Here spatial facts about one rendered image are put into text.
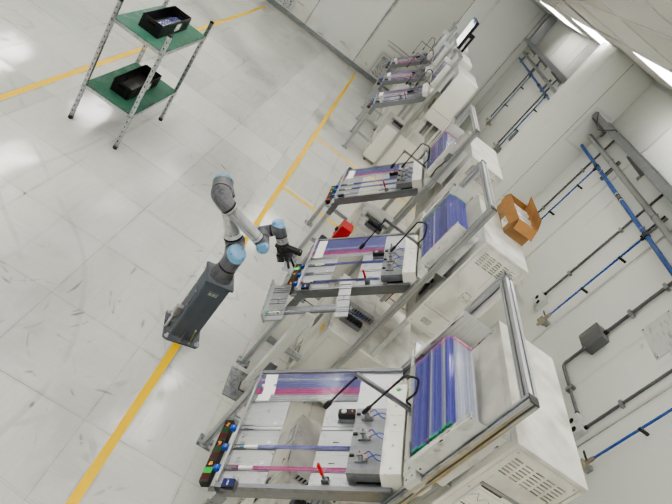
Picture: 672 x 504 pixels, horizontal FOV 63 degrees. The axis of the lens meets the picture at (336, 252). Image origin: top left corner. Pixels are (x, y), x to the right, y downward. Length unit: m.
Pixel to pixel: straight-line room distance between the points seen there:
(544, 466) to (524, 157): 4.67
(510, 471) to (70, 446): 2.08
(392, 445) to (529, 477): 0.51
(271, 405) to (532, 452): 1.21
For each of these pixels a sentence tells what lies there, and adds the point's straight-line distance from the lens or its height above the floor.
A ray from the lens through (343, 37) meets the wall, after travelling 11.88.
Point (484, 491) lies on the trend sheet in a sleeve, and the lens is 2.20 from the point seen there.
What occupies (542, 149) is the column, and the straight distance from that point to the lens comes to 6.41.
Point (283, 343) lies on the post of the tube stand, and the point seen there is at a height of 0.53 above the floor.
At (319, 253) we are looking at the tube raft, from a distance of 3.85.
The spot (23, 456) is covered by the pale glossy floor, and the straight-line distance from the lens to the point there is 3.08.
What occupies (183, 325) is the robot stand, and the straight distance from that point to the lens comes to 3.68.
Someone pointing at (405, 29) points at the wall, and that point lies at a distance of 11.74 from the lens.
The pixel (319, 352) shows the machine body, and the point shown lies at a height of 0.42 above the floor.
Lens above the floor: 2.67
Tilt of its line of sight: 28 degrees down
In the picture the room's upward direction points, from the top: 40 degrees clockwise
